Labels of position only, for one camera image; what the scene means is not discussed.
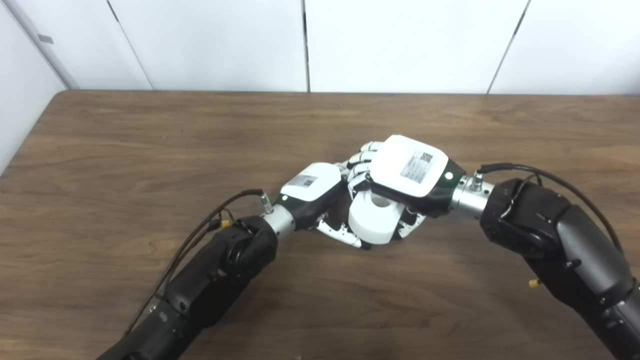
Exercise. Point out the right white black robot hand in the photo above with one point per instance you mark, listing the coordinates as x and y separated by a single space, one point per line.
410 170

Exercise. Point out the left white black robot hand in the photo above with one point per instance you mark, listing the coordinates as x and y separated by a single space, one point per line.
312 187

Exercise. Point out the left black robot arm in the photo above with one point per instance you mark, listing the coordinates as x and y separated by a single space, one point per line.
210 280

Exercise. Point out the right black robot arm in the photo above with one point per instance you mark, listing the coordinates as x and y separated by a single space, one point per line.
560 240

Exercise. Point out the round white cylinder piece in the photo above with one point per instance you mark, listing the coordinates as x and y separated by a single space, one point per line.
375 220

